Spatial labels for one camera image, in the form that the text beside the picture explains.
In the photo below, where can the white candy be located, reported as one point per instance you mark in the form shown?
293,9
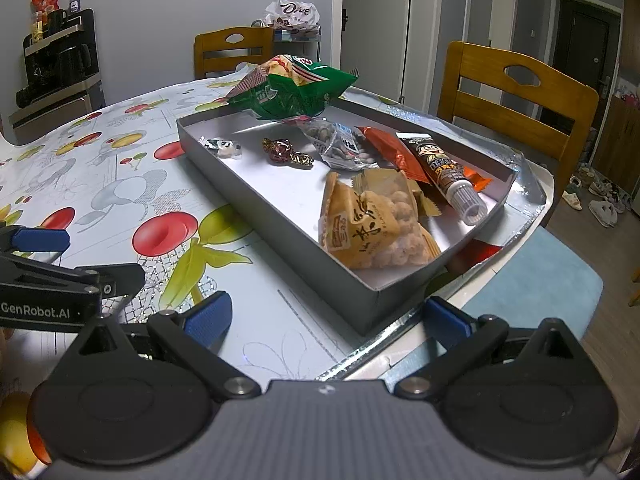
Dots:
225,148

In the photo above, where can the black coffee machine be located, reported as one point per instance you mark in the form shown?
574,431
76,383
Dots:
60,65

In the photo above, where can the white door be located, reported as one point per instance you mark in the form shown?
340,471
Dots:
375,35

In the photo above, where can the wooden chair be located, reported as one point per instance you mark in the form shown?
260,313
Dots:
215,55
500,105

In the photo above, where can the blue seat cushion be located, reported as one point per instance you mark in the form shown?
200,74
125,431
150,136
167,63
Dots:
550,280

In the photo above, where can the group of shoes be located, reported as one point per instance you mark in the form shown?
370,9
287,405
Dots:
602,212

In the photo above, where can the small tan snack packet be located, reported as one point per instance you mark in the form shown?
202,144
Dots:
425,202

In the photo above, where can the grey cabinet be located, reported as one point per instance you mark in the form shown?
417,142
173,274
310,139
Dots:
55,115

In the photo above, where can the long orange snack packet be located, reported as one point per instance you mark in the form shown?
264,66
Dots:
385,150

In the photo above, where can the white plastic bag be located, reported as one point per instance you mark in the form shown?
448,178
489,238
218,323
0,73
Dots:
292,12

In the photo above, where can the green chip bag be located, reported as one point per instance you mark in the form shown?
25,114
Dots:
295,95

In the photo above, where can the brown foil chocolate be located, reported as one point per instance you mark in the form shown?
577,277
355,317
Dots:
277,151

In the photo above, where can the brown candy tube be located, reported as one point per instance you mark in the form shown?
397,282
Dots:
435,170

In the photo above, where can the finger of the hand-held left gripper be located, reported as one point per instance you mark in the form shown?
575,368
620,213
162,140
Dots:
115,280
40,241

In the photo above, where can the tan peanut packet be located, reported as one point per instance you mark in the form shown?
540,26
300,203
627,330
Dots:
370,230

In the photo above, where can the clear nut packet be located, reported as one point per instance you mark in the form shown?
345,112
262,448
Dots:
345,147

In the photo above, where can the dark door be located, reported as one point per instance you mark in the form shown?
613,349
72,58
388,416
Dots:
585,45

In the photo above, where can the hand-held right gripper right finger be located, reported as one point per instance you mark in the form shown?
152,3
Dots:
447,320

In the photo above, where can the grey cardboard box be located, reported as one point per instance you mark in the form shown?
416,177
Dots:
270,195

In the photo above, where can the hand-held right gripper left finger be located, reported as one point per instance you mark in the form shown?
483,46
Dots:
210,317

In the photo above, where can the metal storage cart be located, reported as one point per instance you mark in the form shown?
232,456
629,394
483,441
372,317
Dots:
300,42

